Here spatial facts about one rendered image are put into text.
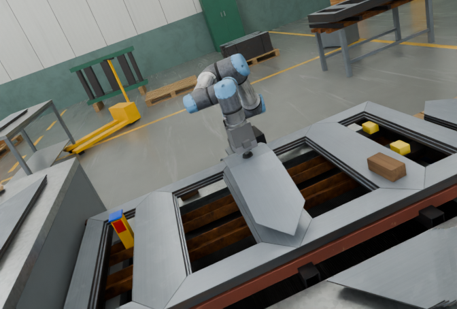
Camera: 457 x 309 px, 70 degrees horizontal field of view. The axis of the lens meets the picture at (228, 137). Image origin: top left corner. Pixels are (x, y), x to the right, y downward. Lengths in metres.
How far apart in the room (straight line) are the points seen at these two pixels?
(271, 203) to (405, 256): 0.41
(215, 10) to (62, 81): 5.24
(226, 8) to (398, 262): 10.10
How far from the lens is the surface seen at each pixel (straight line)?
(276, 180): 1.17
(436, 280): 1.06
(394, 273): 1.06
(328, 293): 1.08
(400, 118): 1.69
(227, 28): 10.80
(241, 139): 1.21
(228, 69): 1.60
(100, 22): 11.21
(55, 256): 1.46
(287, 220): 1.10
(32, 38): 11.60
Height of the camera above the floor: 1.59
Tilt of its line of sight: 23 degrees down
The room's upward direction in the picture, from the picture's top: 20 degrees counter-clockwise
